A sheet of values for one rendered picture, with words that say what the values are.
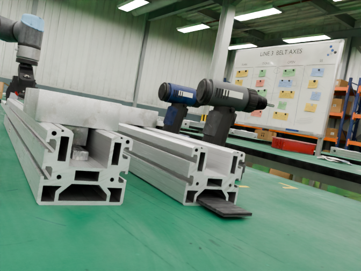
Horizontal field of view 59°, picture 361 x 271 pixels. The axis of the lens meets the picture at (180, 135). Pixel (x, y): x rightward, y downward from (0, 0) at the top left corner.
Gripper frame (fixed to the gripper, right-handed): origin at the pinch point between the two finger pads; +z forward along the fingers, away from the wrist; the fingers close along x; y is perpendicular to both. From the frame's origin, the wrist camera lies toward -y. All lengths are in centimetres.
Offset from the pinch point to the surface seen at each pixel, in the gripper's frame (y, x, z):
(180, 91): -41, -38, -18
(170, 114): -39, -37, -10
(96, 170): -88, -1, -2
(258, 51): 182, -275, -110
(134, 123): -56, -19, -6
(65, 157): -88, 3, -3
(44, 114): -81, 5, -7
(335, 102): 497, -937, -146
